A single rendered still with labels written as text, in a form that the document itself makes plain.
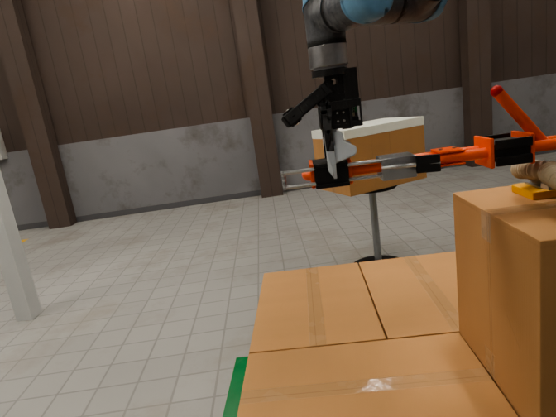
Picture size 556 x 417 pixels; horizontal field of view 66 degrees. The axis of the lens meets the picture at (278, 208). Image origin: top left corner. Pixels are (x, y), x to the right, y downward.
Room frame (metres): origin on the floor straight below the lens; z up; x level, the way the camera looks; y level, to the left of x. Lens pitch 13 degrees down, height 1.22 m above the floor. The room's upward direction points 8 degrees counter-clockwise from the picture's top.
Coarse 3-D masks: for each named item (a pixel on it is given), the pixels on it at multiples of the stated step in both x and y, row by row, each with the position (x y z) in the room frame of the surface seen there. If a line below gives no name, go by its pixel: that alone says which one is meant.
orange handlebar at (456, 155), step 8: (552, 136) 0.87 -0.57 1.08; (536, 144) 0.83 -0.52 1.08; (544, 144) 0.82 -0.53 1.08; (552, 144) 0.82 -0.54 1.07; (424, 152) 0.89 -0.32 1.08; (432, 152) 0.89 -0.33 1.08; (440, 152) 0.84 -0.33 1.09; (448, 152) 0.84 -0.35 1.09; (456, 152) 0.84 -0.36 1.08; (464, 152) 0.84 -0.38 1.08; (472, 152) 0.84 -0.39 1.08; (480, 152) 0.83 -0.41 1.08; (440, 160) 0.84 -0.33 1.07; (448, 160) 0.84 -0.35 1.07; (456, 160) 0.84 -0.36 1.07; (464, 160) 0.84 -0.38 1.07; (472, 160) 0.84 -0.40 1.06; (352, 168) 0.86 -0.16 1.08; (360, 168) 0.85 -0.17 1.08; (368, 168) 0.85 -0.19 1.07; (376, 168) 0.85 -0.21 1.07; (304, 176) 0.87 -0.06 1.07
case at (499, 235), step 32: (480, 192) 1.03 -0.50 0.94; (512, 192) 0.99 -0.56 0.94; (480, 224) 0.90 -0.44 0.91; (512, 224) 0.77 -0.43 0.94; (544, 224) 0.74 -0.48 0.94; (480, 256) 0.91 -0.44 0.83; (512, 256) 0.76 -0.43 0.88; (544, 256) 0.67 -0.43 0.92; (480, 288) 0.91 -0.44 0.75; (512, 288) 0.76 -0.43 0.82; (544, 288) 0.67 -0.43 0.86; (480, 320) 0.92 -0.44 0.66; (512, 320) 0.76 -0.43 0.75; (544, 320) 0.67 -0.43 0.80; (480, 352) 0.93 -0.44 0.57; (512, 352) 0.77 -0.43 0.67; (544, 352) 0.67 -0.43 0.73; (512, 384) 0.77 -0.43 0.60; (544, 384) 0.67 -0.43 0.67; (544, 416) 0.67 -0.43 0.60
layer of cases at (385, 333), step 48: (288, 288) 1.52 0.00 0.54; (336, 288) 1.46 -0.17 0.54; (384, 288) 1.40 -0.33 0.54; (432, 288) 1.35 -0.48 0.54; (288, 336) 1.18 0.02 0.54; (336, 336) 1.14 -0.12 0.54; (384, 336) 1.10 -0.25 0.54; (432, 336) 1.07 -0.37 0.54; (288, 384) 0.95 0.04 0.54; (336, 384) 0.92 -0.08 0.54; (384, 384) 0.90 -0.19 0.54; (432, 384) 0.87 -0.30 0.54; (480, 384) 0.85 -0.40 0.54
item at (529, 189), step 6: (516, 186) 0.97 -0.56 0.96; (522, 186) 0.96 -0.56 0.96; (528, 186) 0.95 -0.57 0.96; (534, 186) 0.94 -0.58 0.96; (516, 192) 0.97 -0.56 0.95; (522, 192) 0.94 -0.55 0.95; (528, 192) 0.92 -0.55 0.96; (534, 192) 0.90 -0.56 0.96; (540, 192) 0.90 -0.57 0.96; (546, 192) 0.90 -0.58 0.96; (552, 192) 0.89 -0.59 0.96; (528, 198) 0.92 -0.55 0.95; (534, 198) 0.90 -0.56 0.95; (540, 198) 0.90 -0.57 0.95; (546, 198) 0.90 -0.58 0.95
